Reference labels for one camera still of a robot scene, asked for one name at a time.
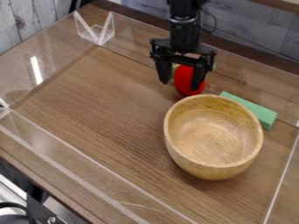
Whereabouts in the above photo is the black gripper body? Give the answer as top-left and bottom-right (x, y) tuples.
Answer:
(150, 38), (218, 70)

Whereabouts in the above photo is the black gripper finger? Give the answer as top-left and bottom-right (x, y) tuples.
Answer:
(191, 59), (207, 91)
(154, 56), (172, 84)

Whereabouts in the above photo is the red felt strawberry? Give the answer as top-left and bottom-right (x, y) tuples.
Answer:
(172, 65), (206, 96)

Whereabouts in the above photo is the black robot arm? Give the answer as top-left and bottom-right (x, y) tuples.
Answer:
(150, 0), (218, 91)

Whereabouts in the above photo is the wooden bowl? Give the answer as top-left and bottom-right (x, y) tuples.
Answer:
(163, 94), (265, 180)

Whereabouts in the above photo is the green foam block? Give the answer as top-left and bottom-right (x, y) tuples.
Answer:
(219, 91), (278, 130)

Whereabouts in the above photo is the black stand at corner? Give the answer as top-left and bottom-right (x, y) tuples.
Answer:
(0, 187), (68, 224)

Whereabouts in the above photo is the clear acrylic tray wall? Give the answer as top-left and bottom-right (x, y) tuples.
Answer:
(0, 6), (299, 224)

